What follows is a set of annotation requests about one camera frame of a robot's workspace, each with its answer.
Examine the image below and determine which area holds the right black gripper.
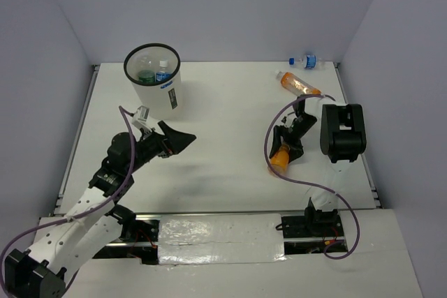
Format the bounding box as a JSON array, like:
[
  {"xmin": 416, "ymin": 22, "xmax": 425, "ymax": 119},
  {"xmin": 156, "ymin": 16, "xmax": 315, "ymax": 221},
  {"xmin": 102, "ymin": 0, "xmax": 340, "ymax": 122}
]
[{"xmin": 270, "ymin": 115, "xmax": 318, "ymax": 165}]

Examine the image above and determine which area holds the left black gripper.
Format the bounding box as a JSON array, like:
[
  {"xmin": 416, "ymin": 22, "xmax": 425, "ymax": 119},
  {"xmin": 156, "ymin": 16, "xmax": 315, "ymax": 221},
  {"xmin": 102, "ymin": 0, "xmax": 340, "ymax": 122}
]
[{"xmin": 126, "ymin": 121, "xmax": 196, "ymax": 174}]

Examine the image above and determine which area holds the small orange juice bottle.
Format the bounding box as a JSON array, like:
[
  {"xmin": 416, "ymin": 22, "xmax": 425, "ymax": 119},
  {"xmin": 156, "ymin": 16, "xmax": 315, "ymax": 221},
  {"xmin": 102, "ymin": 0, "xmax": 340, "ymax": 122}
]
[{"xmin": 269, "ymin": 144, "xmax": 290, "ymax": 175}]

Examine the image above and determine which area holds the long orange label bottle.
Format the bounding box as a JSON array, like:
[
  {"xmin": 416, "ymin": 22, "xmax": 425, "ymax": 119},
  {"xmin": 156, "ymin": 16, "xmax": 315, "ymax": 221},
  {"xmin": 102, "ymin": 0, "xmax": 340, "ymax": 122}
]
[{"xmin": 274, "ymin": 70, "xmax": 321, "ymax": 96}]

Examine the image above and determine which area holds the blue label water bottle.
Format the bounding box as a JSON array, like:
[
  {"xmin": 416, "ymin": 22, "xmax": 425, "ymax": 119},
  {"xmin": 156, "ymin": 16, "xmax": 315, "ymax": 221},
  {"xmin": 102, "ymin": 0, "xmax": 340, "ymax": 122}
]
[{"xmin": 156, "ymin": 59, "xmax": 171, "ymax": 82}]

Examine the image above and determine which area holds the green label clear bottle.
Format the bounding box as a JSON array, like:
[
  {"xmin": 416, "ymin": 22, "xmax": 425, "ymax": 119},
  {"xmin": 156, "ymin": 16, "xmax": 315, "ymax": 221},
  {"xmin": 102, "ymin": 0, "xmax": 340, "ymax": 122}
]
[{"xmin": 135, "ymin": 55, "xmax": 156, "ymax": 84}]

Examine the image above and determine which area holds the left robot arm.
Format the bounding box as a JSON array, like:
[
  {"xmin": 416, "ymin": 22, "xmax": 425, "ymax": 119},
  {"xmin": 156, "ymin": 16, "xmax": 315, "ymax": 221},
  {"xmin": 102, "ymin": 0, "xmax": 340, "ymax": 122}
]
[{"xmin": 2, "ymin": 121, "xmax": 196, "ymax": 297}]

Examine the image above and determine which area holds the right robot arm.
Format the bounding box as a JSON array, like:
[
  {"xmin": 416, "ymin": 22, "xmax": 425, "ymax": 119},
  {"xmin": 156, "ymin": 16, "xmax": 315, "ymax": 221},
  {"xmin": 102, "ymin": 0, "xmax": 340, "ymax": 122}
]
[{"xmin": 264, "ymin": 94, "xmax": 367, "ymax": 236}]

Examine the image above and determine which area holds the white bin with black rim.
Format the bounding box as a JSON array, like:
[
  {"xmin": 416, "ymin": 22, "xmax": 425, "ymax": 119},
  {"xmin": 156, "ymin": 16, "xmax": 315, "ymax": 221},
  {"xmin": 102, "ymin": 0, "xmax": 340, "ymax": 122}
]
[{"xmin": 124, "ymin": 43, "xmax": 182, "ymax": 120}]

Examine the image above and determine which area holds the small blue cap bottle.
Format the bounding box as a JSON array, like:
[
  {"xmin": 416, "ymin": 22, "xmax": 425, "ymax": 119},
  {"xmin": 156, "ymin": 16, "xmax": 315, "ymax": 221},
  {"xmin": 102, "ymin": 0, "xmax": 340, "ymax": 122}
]
[{"xmin": 288, "ymin": 54, "xmax": 325, "ymax": 70}]

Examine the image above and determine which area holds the silver tape strip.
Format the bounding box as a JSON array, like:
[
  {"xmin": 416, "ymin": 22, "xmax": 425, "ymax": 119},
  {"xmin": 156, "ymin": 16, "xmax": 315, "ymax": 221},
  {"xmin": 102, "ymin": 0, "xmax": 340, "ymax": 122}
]
[{"xmin": 158, "ymin": 214, "xmax": 286, "ymax": 265}]

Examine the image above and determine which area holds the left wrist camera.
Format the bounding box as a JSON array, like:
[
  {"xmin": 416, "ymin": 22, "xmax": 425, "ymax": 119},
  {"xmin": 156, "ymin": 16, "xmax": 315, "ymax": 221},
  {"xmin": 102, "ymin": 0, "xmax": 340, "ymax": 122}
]
[{"xmin": 131, "ymin": 105, "xmax": 154, "ymax": 137}]

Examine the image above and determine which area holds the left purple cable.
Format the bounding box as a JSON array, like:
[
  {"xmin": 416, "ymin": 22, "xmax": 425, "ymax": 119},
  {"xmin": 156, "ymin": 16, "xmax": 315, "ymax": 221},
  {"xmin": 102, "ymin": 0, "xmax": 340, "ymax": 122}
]
[{"xmin": 0, "ymin": 105, "xmax": 135, "ymax": 292}]

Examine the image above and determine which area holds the purple cable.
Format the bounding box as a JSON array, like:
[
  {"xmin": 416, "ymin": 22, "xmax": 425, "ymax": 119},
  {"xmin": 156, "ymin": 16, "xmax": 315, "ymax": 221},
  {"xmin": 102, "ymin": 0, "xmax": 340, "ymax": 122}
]
[
  {"xmin": 263, "ymin": 94, "xmax": 361, "ymax": 260},
  {"xmin": 0, "ymin": 105, "xmax": 135, "ymax": 292}
]

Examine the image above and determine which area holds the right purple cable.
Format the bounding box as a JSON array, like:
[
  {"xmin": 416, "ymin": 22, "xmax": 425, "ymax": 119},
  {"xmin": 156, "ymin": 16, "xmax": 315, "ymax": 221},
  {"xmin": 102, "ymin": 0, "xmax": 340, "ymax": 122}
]
[{"xmin": 263, "ymin": 94, "xmax": 361, "ymax": 260}]

